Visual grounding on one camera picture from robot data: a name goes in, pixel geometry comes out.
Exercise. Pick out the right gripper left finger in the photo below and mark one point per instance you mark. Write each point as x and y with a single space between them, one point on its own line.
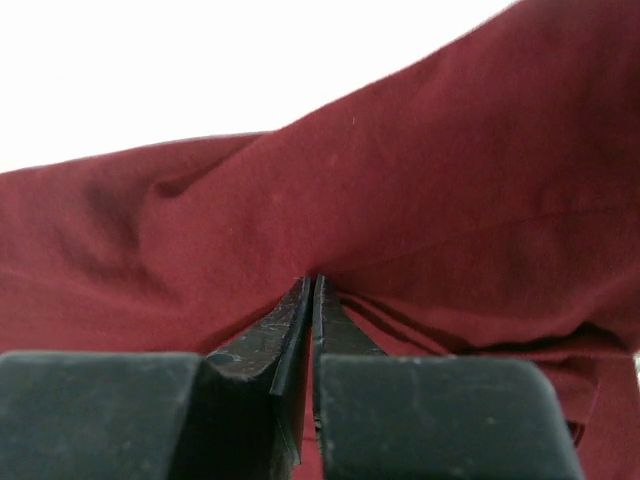
264 371

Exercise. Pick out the dark red t-shirt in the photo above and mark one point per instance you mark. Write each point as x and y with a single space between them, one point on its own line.
484 200

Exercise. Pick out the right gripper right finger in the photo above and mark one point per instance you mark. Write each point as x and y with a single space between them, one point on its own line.
333 331

